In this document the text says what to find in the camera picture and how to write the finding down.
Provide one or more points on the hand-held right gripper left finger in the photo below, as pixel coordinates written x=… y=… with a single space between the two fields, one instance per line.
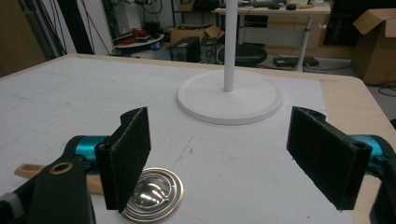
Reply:
x=124 y=155

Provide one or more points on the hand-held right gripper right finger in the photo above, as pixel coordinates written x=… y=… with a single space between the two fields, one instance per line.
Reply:
x=323 y=155

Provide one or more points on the white table mat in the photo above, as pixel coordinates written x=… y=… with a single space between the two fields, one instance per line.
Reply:
x=218 y=161

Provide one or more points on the flat black device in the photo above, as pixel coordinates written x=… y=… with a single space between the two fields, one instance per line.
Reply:
x=289 y=61

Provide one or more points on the white stand with round base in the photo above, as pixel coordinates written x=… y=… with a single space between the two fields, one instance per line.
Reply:
x=229 y=96

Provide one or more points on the white round side table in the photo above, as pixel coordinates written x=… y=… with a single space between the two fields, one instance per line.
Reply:
x=140 y=43

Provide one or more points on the large open cardboard box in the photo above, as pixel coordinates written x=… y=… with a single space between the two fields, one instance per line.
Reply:
x=373 y=53

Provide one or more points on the red tool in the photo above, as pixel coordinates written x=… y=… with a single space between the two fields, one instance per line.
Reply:
x=135 y=33

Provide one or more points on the black speaker box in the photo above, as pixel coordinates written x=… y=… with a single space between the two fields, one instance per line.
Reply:
x=186 y=49

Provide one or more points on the black round stool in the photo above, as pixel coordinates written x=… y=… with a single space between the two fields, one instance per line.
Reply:
x=249 y=54

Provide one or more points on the small open cardboard box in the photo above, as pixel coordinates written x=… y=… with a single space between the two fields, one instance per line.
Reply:
x=186 y=32

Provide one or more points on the beige desk with white leg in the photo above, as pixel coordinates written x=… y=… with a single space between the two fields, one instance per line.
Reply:
x=280 y=12

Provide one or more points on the grey metal stand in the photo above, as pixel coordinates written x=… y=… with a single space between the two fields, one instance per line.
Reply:
x=40 y=29

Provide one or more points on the black computer mouse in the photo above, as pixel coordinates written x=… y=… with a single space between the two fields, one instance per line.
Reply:
x=291 y=6

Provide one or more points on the brown board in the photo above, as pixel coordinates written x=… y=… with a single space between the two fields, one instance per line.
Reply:
x=17 y=37

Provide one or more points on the black upright post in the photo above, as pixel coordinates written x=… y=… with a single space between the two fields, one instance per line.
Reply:
x=76 y=26

